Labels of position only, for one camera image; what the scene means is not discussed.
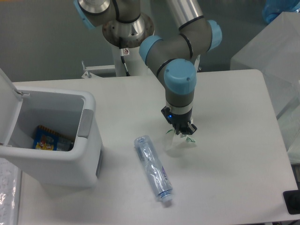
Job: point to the white plastic wrapper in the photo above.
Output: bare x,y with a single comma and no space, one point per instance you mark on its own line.
176,145

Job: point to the white trash can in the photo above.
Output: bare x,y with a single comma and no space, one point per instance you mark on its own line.
70,113

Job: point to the black device at edge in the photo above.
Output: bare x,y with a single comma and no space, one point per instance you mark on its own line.
292,201

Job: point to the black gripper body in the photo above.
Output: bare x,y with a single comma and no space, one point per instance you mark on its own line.
176,119

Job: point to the clear plastic water bottle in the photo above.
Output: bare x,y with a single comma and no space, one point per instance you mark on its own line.
154,170

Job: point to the translucent plastic box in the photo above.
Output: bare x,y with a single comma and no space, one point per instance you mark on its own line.
275,51

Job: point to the silver foil wrapper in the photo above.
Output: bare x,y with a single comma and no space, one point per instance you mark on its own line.
64,144

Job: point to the blue water jug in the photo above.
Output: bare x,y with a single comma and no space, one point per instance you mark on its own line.
273,8

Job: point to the blue orange snack packet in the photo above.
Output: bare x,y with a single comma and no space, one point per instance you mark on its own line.
45,139

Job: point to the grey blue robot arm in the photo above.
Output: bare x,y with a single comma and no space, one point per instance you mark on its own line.
124,25

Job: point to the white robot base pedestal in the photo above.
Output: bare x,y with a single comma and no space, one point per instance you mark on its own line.
127,62

